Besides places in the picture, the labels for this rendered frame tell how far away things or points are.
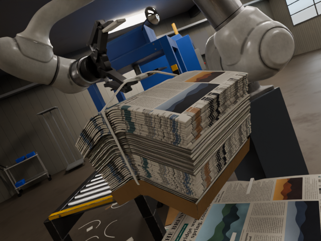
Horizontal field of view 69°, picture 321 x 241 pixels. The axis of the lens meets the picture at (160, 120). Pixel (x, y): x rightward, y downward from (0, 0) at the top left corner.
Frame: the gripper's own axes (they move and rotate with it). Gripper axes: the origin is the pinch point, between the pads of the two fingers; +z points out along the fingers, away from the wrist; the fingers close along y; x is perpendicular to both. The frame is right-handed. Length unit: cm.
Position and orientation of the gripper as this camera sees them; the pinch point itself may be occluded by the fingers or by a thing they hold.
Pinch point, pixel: (129, 49)
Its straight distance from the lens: 62.0
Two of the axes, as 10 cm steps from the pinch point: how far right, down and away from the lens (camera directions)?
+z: 6.9, -0.9, -7.1
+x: -6.3, 4.1, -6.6
